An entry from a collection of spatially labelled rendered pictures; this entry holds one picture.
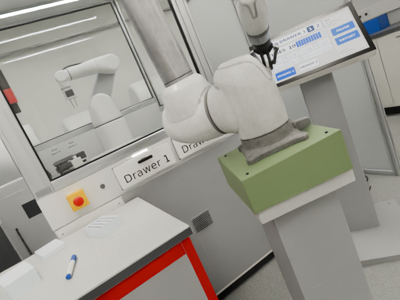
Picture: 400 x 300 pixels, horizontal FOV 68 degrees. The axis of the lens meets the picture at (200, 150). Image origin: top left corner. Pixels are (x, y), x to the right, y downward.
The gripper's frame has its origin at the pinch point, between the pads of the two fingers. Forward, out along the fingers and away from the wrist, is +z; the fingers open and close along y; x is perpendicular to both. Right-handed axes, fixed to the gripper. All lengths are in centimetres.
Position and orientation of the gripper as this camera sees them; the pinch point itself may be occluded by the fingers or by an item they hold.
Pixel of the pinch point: (269, 69)
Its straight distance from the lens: 146.1
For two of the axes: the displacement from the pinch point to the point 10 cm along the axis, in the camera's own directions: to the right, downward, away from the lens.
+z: 3.8, 4.1, 8.3
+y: -9.2, 1.3, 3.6
